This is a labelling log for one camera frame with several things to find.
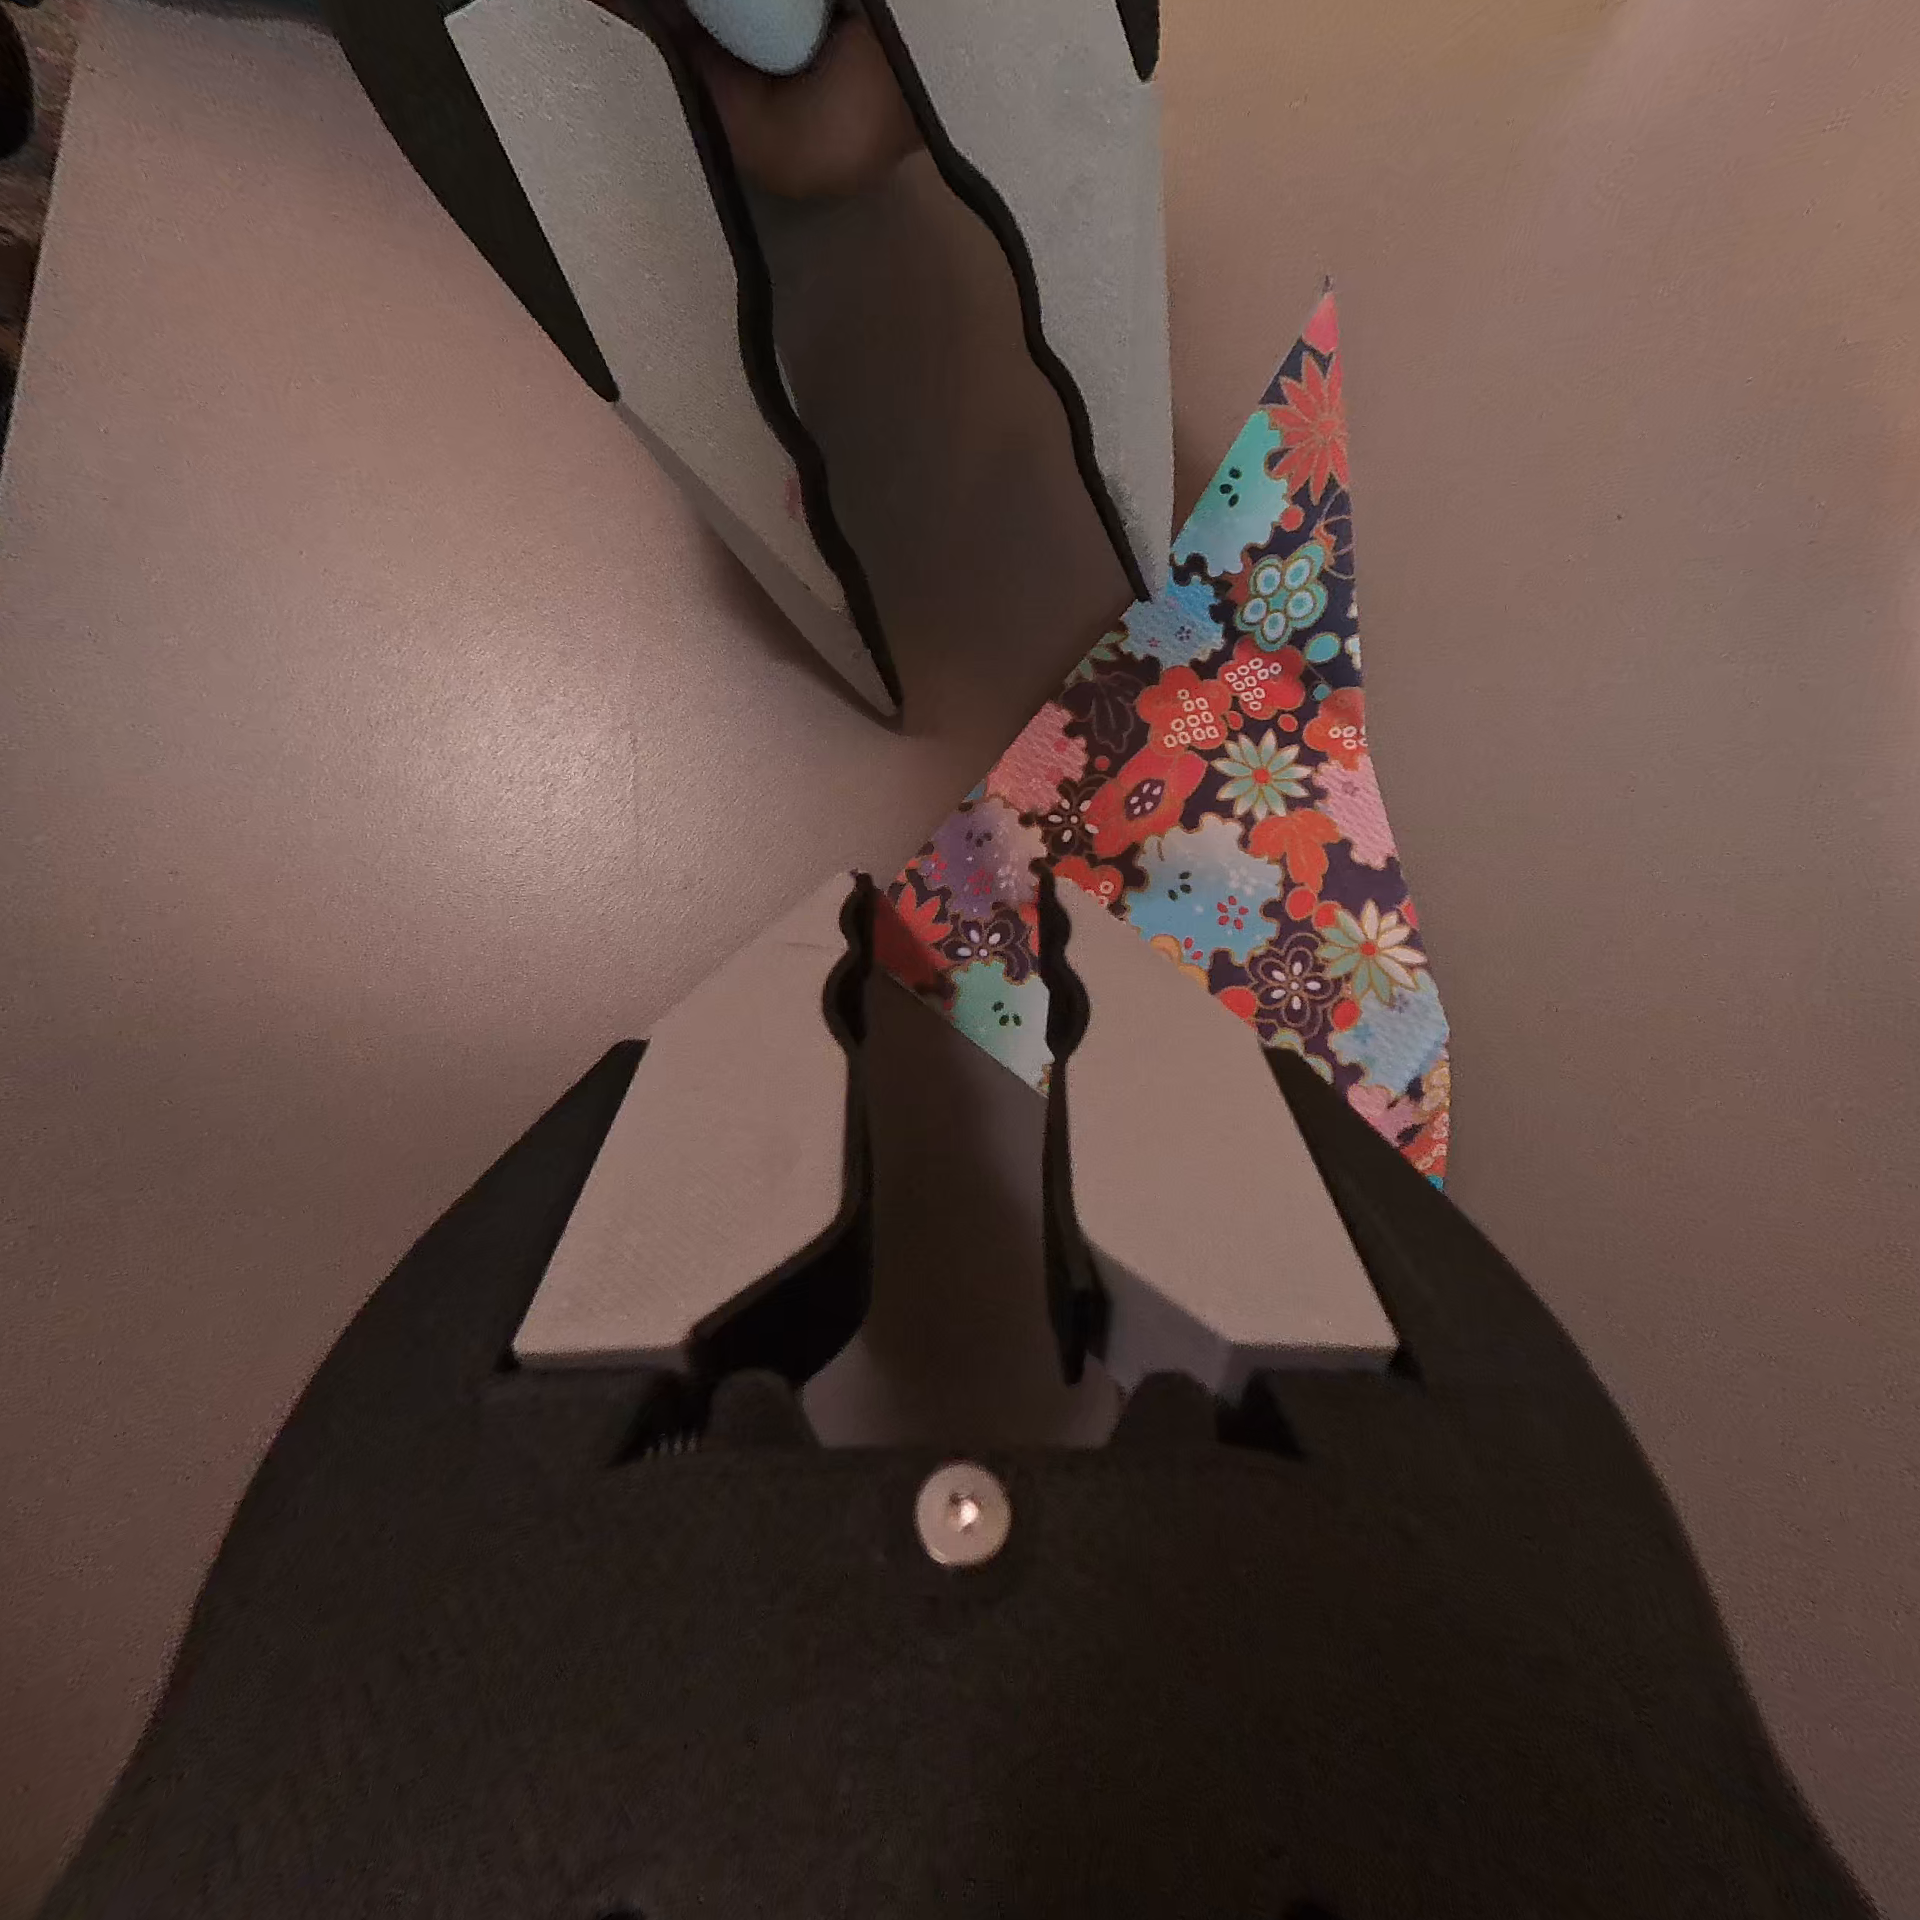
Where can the floral origami paper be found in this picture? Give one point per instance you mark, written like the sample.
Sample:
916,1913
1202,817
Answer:
1243,840

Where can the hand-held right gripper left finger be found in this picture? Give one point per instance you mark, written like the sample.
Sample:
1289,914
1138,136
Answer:
721,1185

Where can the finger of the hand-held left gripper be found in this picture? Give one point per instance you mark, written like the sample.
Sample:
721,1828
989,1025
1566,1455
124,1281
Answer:
600,180
1078,194

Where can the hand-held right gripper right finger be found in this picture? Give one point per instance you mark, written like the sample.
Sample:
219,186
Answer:
1214,1185

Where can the person's left hand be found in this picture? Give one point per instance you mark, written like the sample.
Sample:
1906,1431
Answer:
818,136

